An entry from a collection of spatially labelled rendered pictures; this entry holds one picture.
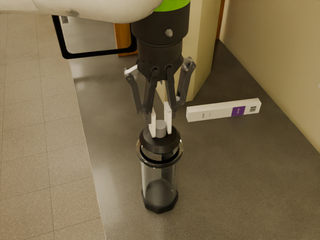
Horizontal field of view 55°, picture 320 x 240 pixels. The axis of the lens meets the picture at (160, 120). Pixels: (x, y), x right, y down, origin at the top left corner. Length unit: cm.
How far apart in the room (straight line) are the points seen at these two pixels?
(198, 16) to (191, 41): 8
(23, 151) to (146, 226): 166
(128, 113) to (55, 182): 115
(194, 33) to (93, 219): 132
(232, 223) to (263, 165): 23
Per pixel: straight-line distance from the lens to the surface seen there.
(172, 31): 47
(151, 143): 66
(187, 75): 57
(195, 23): 97
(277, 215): 92
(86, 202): 202
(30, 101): 277
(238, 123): 110
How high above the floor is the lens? 171
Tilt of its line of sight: 45 degrees down
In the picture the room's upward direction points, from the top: straight up
